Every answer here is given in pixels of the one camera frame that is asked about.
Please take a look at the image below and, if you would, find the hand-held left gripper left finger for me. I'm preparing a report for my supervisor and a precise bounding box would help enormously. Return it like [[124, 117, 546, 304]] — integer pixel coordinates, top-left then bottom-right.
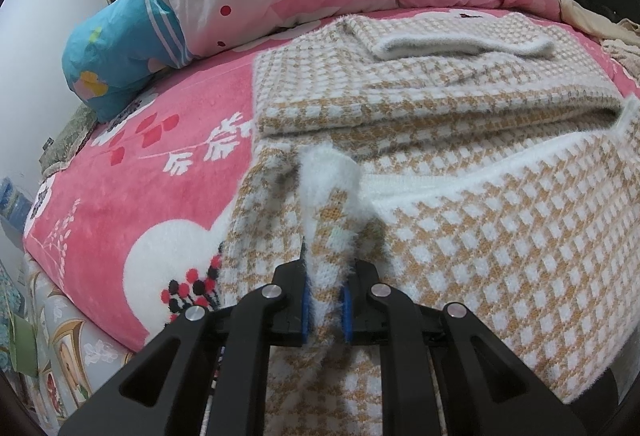
[[57, 236, 313, 436]]

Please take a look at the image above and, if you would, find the blue packet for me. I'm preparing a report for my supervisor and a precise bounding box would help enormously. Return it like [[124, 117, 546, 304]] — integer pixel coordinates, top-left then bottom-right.
[[0, 176, 31, 222]]

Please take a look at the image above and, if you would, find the green fabric item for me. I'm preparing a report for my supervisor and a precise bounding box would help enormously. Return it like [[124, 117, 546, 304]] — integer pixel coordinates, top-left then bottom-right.
[[7, 313, 40, 377]]

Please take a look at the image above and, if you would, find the beige clothes pile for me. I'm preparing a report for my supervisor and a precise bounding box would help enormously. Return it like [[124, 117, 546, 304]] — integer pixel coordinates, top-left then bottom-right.
[[552, 0, 640, 77]]

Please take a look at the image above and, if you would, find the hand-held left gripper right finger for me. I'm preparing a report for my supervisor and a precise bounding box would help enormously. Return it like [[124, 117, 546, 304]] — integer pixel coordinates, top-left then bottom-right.
[[340, 258, 586, 436]]

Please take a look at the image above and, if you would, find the pink floral blanket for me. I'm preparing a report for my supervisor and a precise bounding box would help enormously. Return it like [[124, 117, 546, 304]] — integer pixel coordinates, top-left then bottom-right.
[[22, 8, 640, 357]]

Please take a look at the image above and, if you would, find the green patterned pillow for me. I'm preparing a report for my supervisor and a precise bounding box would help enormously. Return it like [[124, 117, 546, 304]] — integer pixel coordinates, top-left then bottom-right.
[[40, 103, 101, 174]]

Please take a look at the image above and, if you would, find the fruit print bedsheet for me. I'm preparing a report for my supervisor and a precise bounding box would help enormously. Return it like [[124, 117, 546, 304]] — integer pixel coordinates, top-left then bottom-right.
[[20, 256, 136, 436]]

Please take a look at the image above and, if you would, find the beige houndstooth coat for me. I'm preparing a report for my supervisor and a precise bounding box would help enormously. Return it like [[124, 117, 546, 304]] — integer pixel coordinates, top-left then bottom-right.
[[215, 11, 640, 436]]

